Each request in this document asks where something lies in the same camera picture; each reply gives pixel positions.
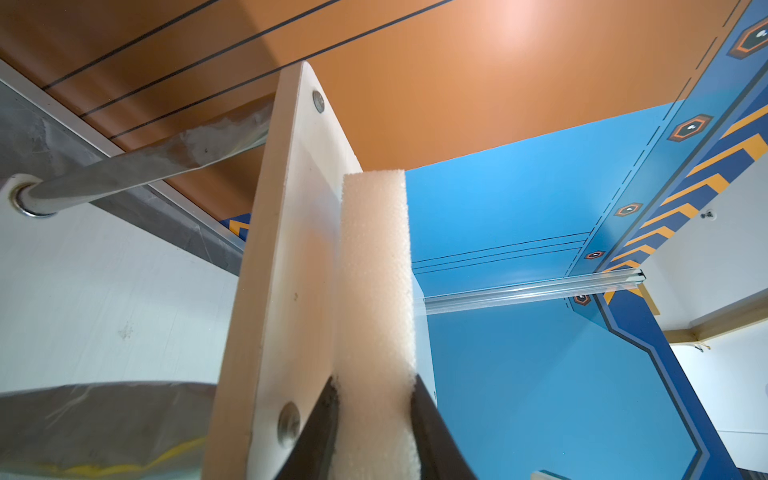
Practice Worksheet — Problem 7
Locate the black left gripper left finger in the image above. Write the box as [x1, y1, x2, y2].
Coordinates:
[275, 377, 339, 480]

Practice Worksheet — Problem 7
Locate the aluminium right corner post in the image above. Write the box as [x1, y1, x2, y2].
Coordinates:
[424, 268, 646, 315]

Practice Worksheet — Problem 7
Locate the white foam sponge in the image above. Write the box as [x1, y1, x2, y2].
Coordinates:
[331, 170, 421, 479]

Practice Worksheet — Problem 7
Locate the white two-tier metal shelf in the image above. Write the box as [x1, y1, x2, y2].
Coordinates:
[0, 59, 438, 480]

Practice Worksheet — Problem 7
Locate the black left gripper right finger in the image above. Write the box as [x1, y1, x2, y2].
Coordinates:
[410, 375, 476, 480]

